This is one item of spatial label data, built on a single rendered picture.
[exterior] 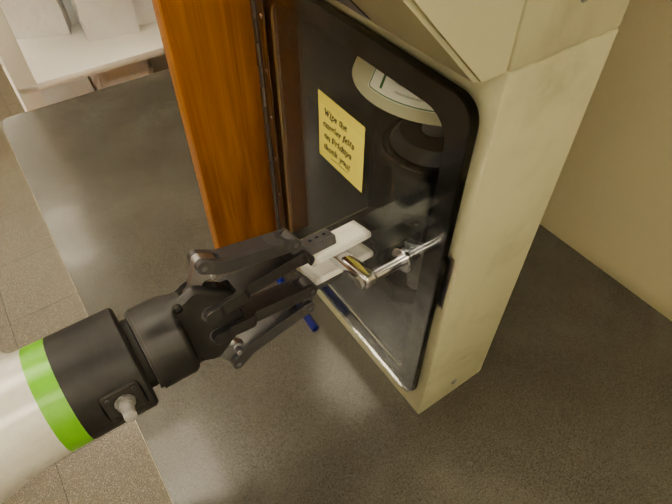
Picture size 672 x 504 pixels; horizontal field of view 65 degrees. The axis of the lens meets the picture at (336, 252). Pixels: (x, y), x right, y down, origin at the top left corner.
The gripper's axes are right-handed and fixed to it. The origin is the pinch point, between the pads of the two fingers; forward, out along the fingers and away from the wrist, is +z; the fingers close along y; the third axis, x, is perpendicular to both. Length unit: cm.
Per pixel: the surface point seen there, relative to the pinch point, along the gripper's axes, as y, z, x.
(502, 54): 20.8, 4.3, -16.0
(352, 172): 6.8, 4.1, 1.5
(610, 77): 2.6, 48.4, 3.3
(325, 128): 10.2, 4.1, 5.5
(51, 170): -8, -20, 71
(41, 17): 9, -5, 129
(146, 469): -104, -34, 76
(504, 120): 15.7, 6.2, -14.8
